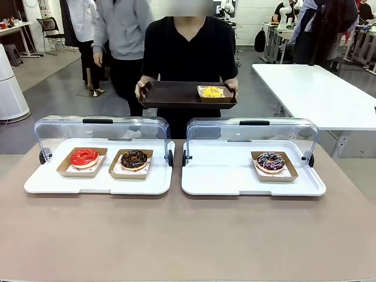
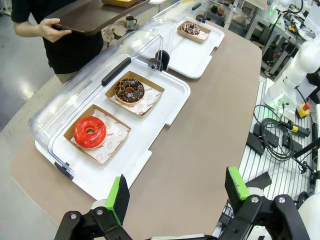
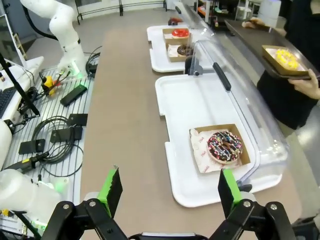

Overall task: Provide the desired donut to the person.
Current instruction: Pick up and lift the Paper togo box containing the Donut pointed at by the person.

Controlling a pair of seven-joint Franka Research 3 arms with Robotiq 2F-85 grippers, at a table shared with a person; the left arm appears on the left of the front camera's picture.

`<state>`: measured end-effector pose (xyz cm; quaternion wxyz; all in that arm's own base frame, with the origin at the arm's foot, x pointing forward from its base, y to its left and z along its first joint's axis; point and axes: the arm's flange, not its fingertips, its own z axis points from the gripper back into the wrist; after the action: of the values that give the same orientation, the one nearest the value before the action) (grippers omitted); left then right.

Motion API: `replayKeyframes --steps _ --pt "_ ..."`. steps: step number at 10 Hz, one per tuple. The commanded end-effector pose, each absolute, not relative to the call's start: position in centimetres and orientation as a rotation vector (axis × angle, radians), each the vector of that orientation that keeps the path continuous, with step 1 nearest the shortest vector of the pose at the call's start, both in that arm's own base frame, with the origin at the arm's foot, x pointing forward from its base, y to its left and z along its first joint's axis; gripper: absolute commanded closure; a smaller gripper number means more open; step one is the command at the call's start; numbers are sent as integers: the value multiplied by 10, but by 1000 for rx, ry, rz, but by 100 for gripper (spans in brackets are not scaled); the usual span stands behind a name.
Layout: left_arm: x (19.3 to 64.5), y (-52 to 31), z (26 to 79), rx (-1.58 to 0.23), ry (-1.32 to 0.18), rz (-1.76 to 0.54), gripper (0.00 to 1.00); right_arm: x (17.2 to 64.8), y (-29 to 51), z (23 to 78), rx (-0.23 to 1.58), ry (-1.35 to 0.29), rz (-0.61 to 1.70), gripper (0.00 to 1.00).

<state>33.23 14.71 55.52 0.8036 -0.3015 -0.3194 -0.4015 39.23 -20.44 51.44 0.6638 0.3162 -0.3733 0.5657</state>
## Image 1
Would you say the person's right hand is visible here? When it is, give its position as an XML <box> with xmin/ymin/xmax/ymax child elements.
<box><xmin>134</xmin><ymin>79</ymin><xmax>154</xmax><ymax>102</ymax></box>

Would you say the person's left hand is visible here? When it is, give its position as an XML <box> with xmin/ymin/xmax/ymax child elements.
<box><xmin>224</xmin><ymin>77</ymin><xmax>240</xmax><ymax>95</ymax></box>

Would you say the yellow glazed donut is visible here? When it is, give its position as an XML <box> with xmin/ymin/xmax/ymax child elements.
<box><xmin>196</xmin><ymin>85</ymin><xmax>234</xmax><ymax>103</ymax></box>

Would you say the yellow sprinkled donut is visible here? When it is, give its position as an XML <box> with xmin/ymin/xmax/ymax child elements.
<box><xmin>197</xmin><ymin>85</ymin><xmax>226</xmax><ymax>98</ymax></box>

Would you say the dark brown serving tray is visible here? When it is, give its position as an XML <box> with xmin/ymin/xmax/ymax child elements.
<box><xmin>137</xmin><ymin>80</ymin><xmax>239</xmax><ymax>110</ymax></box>

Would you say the person's right forearm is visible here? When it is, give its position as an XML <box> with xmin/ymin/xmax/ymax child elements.
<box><xmin>140</xmin><ymin>74</ymin><xmax>160</xmax><ymax>85</ymax></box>

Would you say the person in black shirt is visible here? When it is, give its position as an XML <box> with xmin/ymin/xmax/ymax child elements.
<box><xmin>141</xmin><ymin>15</ymin><xmax>239</xmax><ymax>140</ymax></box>

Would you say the chocolate glazed donut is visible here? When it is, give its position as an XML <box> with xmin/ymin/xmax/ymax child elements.
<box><xmin>120</xmin><ymin>149</ymin><xmax>149</xmax><ymax>172</ymax></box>

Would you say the red glazed donut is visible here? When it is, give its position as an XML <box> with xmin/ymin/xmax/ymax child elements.
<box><xmin>70</xmin><ymin>147</ymin><xmax>100</xmax><ymax>169</ymax></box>
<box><xmin>56</xmin><ymin>147</ymin><xmax>109</xmax><ymax>179</ymax></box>

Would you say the purple sprinkled chocolate donut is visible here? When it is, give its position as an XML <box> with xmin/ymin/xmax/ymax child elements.
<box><xmin>250</xmin><ymin>150</ymin><xmax>299</xmax><ymax>183</ymax></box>

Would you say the clear plastic display lid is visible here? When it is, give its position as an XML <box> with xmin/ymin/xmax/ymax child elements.
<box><xmin>182</xmin><ymin>117</ymin><xmax>320</xmax><ymax>168</ymax></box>
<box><xmin>33</xmin><ymin>115</ymin><xmax>174</xmax><ymax>166</ymax></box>

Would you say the black backpack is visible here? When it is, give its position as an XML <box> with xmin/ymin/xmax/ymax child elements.
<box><xmin>253</xmin><ymin>27</ymin><xmax>267</xmax><ymax>54</ymax></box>

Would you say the bystander in grey hoodie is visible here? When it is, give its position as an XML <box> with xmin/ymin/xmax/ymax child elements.
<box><xmin>92</xmin><ymin>0</ymin><xmax>156</xmax><ymax>117</ymax></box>

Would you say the bystander in white shirt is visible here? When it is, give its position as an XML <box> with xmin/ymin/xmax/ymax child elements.
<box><xmin>65</xmin><ymin>0</ymin><xmax>102</xmax><ymax>92</ymax></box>

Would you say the large white table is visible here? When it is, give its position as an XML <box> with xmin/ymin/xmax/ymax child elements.
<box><xmin>251</xmin><ymin>63</ymin><xmax>376</xmax><ymax>160</ymax></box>

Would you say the white display tray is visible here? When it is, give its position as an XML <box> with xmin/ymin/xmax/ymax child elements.
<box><xmin>23</xmin><ymin>137</ymin><xmax>176</xmax><ymax>196</ymax></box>
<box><xmin>181</xmin><ymin>139</ymin><xmax>327</xmax><ymax>197</ymax></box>

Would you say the black office chair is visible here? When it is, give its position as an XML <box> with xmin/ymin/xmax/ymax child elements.
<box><xmin>36</xmin><ymin>16</ymin><xmax>71</xmax><ymax>56</ymax></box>

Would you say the bystander in dark coat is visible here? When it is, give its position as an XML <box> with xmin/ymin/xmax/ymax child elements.
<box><xmin>293</xmin><ymin>0</ymin><xmax>360</xmax><ymax>66</ymax></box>

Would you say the white cylindrical air purifier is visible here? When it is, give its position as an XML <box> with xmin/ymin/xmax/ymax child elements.
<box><xmin>0</xmin><ymin>43</ymin><xmax>31</xmax><ymax>122</ymax></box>

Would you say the grey plastic stool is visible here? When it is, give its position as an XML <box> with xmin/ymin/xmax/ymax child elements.
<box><xmin>3</xmin><ymin>43</ymin><xmax>24</xmax><ymax>68</ymax></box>

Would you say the white background desk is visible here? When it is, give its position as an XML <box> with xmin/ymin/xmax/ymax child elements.
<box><xmin>0</xmin><ymin>21</ymin><xmax>41</xmax><ymax>58</ymax></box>

